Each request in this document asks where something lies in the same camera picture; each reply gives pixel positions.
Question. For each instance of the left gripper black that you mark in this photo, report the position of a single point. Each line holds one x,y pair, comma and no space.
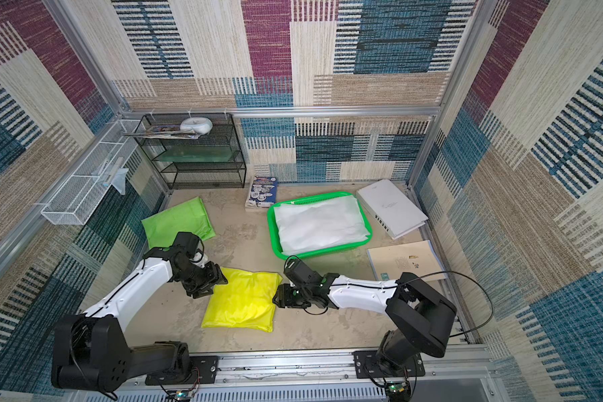
213,275

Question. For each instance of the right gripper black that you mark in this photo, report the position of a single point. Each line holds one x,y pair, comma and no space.
289,294

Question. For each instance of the small yellow raincoat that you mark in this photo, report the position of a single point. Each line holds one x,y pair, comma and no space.
244,302

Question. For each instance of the green plastic basket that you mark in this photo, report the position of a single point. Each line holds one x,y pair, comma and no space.
276,236

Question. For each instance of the lime green raincoat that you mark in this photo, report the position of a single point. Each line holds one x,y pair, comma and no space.
161,229

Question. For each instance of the white translucent raincoat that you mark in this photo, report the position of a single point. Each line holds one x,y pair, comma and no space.
321,223

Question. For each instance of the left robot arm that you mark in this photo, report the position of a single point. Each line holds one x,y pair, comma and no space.
90,349

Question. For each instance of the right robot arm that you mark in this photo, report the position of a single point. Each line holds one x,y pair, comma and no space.
423,317

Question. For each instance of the blue treehouse book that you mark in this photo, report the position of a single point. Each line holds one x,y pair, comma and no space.
262,193

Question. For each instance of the tan notebook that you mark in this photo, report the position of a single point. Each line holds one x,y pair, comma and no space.
419,258

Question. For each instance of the white book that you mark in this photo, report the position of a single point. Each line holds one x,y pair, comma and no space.
391,208

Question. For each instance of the magazine on rack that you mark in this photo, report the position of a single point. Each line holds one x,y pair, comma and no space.
163,132

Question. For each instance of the white bowl on rack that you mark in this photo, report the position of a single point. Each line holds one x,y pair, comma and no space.
196,125

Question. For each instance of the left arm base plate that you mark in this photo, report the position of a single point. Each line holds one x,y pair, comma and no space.
196,369

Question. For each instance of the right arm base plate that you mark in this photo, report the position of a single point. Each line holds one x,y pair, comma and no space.
370,364

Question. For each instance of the black wire shelf rack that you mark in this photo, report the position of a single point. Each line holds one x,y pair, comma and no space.
213,161

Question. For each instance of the white wire wall basket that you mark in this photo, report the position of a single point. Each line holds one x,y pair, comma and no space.
102,168

